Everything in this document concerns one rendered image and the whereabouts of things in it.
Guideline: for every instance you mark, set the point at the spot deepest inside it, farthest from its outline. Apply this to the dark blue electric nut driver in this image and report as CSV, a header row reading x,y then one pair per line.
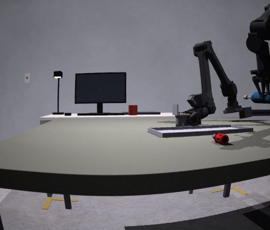
x,y
256,98

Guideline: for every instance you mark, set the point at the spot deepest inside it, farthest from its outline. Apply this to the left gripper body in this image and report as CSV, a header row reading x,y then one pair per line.
x,y
260,73

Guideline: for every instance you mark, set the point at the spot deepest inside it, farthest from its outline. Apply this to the white shallow rectangular tray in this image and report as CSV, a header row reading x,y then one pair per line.
x,y
166,132

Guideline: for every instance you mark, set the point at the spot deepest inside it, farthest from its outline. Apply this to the grey and white l-shaped bracket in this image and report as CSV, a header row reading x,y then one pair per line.
x,y
175,110

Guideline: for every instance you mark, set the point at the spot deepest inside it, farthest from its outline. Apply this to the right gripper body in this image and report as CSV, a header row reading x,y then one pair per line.
x,y
198,116

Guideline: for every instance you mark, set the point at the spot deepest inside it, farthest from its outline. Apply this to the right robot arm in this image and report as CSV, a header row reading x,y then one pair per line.
x,y
204,103

